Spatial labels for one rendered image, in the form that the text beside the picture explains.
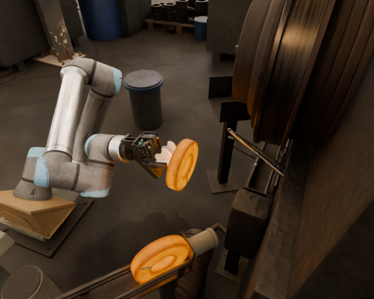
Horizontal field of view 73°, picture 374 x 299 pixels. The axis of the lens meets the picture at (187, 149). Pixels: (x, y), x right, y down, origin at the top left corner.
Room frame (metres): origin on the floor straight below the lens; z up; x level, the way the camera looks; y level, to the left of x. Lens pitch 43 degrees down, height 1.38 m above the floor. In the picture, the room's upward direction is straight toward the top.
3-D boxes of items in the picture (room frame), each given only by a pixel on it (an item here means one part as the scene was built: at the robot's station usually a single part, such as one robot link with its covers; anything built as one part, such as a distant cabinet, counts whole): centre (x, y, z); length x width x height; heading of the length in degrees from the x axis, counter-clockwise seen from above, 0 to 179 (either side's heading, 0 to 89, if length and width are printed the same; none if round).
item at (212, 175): (1.19, -0.25, 0.36); 0.26 x 0.20 x 0.72; 9
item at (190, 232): (0.39, -0.01, 0.27); 0.22 x 0.13 x 0.53; 154
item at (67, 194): (0.87, 0.86, 0.10); 0.32 x 0.32 x 0.04; 70
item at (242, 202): (0.41, -0.18, 0.68); 0.11 x 0.08 x 0.24; 64
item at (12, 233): (0.87, 0.86, 0.04); 0.40 x 0.40 x 0.08; 70
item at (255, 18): (0.67, -0.18, 1.11); 0.28 x 0.06 x 0.28; 154
